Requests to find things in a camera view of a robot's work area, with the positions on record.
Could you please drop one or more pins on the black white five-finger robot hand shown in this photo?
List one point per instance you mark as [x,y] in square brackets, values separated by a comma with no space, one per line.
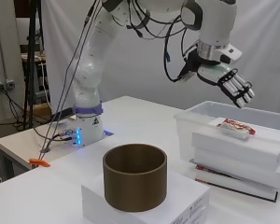
[213,73]

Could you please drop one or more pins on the red white snack packet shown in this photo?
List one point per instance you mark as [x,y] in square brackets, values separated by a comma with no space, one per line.
[236,127]

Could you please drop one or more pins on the white seven-joint robot arm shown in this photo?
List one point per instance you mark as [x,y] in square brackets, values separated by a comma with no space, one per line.
[88,77]

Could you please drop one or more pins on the white hanging sheet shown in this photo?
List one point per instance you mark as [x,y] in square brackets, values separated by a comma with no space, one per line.
[264,31]

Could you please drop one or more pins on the clear plastic box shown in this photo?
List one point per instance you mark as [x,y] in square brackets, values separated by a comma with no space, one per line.
[185,137]

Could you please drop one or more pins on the book with coloured cover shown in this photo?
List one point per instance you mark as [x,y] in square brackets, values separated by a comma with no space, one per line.
[236,185]

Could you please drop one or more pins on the white flat box stand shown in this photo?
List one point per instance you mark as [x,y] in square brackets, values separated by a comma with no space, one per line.
[189,193]

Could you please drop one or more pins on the brown round tub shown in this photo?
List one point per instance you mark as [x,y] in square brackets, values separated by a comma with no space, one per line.
[135,183]

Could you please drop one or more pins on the black power adapter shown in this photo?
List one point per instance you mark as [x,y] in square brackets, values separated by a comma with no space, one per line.
[67,114]

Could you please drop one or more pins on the brown cardboard box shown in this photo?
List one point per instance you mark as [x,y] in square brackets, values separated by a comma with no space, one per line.
[42,110]

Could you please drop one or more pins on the black tripod stand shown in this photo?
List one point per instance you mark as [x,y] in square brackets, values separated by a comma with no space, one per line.
[32,46]

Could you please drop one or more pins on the orange clamp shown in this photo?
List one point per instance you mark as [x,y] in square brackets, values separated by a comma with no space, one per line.
[39,162]

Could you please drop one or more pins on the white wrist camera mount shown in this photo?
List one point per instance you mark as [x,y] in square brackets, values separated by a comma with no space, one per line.
[231,53]

